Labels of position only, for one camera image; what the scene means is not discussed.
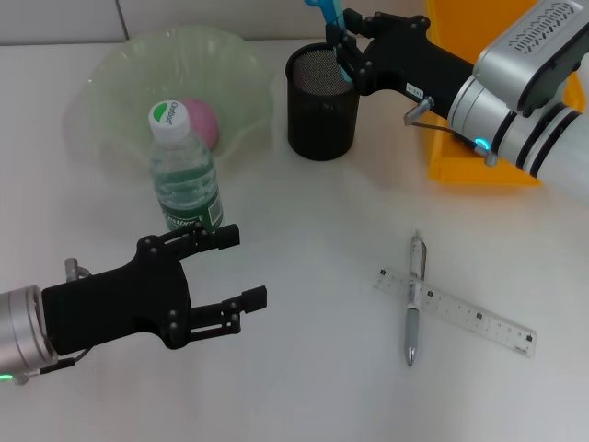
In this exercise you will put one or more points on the blue scissors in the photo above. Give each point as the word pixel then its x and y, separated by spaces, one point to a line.
pixel 332 14

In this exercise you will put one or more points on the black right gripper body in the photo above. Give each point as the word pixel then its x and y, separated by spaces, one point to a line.
pixel 409 60

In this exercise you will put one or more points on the green wavy glass plate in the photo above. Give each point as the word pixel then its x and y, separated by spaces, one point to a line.
pixel 124 69

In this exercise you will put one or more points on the grey retractable pen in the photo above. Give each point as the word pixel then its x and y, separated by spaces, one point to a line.
pixel 412 322

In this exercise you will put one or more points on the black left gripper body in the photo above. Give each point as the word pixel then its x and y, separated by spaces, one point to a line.
pixel 119 304

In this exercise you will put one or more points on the clear green-label water bottle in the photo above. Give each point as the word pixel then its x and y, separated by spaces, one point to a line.
pixel 184 175

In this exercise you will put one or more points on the black mesh pen cup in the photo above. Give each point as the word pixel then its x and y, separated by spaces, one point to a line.
pixel 322 124

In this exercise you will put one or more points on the yellow plastic storage bin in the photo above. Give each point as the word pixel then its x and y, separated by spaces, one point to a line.
pixel 460 170

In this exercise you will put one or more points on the pink peach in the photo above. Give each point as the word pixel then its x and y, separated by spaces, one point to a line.
pixel 207 124

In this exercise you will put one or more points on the transparent plastic ruler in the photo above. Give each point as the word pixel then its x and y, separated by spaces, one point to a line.
pixel 478 317

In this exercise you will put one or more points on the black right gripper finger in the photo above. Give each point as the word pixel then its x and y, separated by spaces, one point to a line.
pixel 363 23
pixel 352 55

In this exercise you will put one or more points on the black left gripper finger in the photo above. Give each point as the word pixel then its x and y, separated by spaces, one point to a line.
pixel 225 310
pixel 207 239

